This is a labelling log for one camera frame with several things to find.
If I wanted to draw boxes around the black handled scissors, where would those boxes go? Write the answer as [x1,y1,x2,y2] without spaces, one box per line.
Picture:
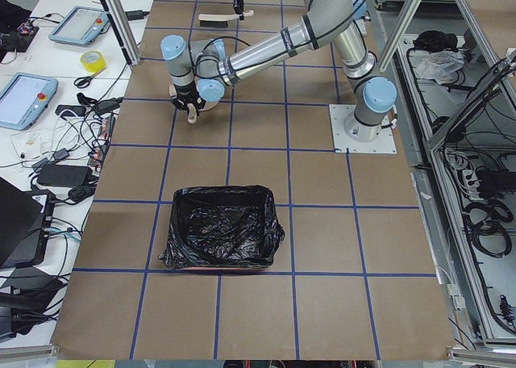
[73,69,102,90]

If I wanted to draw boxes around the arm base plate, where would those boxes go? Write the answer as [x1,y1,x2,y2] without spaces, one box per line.
[329,104,397,155]

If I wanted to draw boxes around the bin with black bag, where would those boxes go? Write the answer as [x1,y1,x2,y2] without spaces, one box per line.
[159,185,285,270]

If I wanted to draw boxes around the white crumpled cloth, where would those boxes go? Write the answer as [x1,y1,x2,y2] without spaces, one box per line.
[414,51,464,84]

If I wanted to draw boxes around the blue teach pendant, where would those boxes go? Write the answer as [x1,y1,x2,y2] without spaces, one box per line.
[48,6,110,47]
[1,73,59,131]

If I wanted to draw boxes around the black laptop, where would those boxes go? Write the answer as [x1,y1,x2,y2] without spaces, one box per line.
[1,179,56,269]

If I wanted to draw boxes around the beige hand brush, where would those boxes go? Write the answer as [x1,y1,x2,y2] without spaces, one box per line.
[198,10,254,28]

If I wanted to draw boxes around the aluminium frame post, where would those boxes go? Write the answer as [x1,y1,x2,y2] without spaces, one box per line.
[99,0,140,66]

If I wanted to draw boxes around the beige plastic dustpan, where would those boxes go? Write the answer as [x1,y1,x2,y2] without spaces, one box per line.
[169,84,218,124]

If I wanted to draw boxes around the yellow tape roll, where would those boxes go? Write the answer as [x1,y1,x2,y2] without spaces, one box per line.
[80,51,106,73]

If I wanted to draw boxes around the black power adapter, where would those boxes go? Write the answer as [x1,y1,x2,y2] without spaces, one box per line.
[37,165,93,187]

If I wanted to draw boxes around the upper blue teach pendant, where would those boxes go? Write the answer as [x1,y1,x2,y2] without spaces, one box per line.
[48,6,110,47]

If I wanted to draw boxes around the lower blue teach pendant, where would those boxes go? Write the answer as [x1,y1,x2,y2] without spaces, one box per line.
[1,73,59,131]

